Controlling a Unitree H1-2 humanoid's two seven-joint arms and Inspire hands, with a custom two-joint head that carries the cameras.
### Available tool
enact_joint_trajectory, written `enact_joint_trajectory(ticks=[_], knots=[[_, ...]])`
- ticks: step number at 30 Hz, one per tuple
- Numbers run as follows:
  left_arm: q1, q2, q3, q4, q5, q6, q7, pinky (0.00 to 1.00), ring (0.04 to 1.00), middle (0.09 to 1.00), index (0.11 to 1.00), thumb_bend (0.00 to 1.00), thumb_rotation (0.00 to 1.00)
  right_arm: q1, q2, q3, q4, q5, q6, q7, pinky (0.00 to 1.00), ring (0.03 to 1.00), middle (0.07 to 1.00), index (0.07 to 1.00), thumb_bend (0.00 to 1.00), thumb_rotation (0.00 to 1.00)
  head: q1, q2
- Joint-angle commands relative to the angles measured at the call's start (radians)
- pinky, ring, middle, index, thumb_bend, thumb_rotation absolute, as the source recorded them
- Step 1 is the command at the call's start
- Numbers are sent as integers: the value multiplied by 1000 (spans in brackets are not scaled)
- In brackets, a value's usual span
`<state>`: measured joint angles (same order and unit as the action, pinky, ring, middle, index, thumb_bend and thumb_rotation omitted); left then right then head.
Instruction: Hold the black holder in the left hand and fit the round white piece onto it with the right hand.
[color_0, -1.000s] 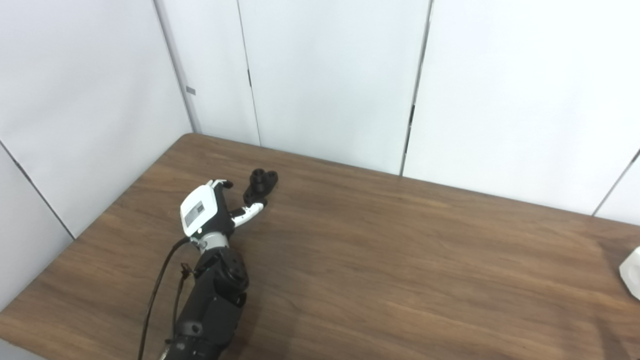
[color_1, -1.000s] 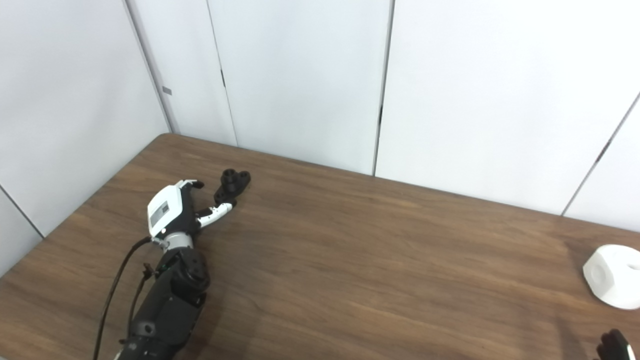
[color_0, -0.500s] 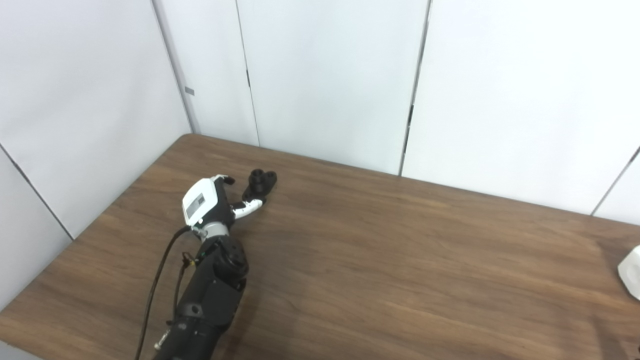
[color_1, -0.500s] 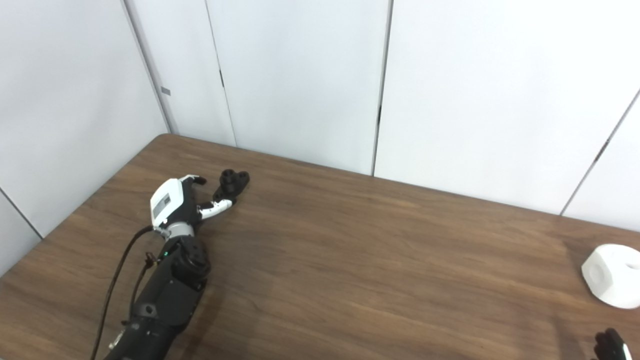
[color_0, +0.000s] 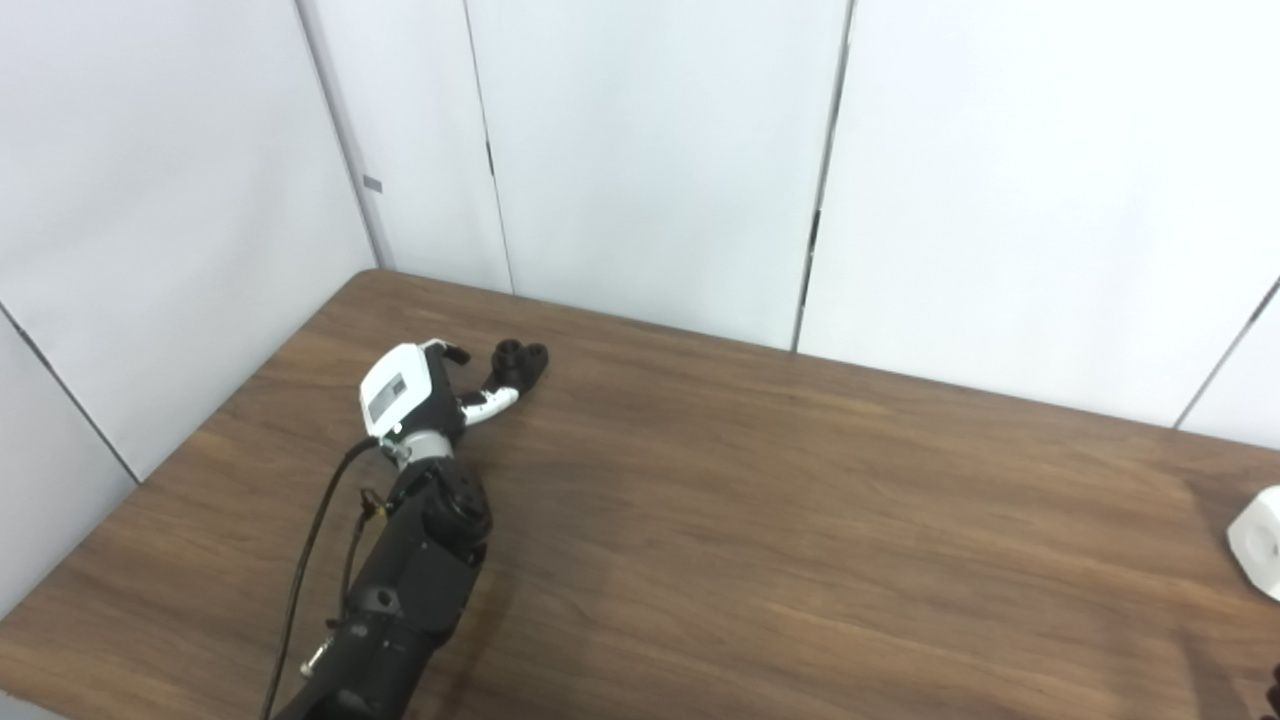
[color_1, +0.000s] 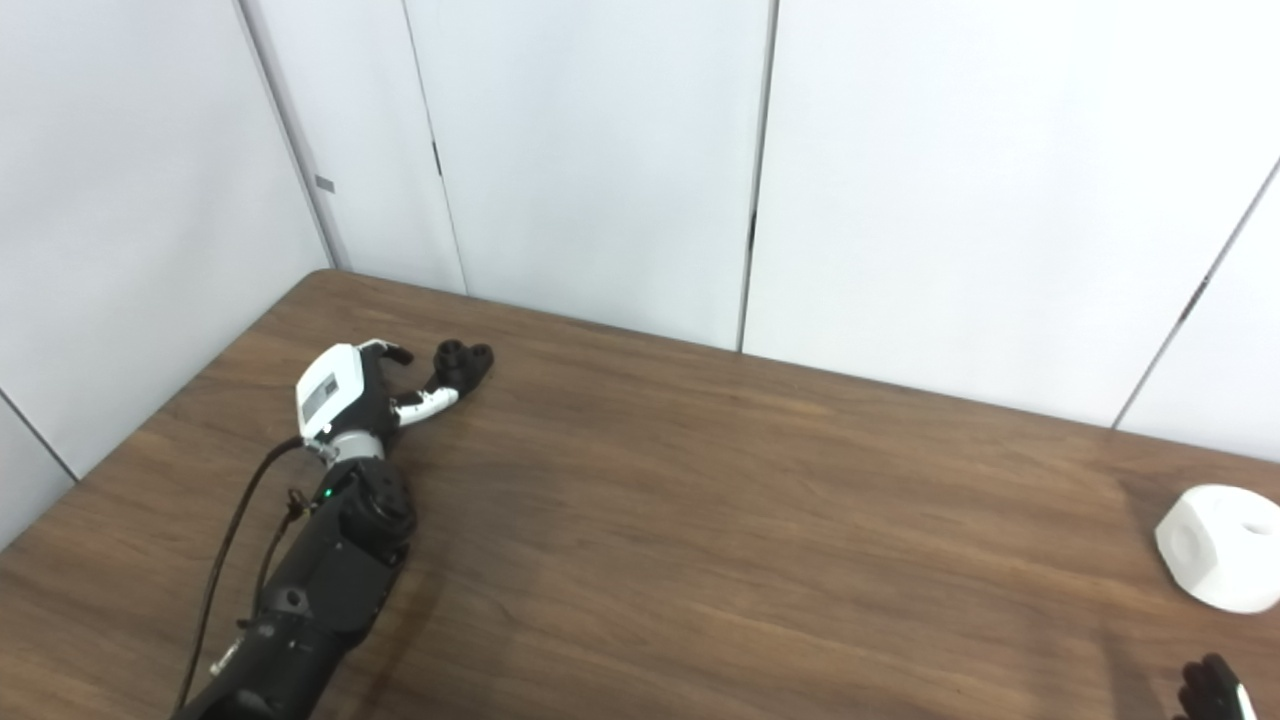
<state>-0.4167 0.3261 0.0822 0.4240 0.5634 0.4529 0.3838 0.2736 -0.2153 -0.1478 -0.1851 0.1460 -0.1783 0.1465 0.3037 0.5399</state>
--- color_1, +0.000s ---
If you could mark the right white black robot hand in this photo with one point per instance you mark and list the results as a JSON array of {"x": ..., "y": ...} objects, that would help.
[{"x": 1210, "y": 695}]

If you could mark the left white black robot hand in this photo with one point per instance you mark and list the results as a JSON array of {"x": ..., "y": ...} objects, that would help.
[{"x": 335, "y": 390}]

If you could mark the black plastic holder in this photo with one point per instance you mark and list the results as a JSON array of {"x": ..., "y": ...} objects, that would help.
[{"x": 462, "y": 365}]

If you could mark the white polyhedral block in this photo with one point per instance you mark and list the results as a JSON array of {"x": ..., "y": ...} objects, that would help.
[{"x": 1220, "y": 550}]

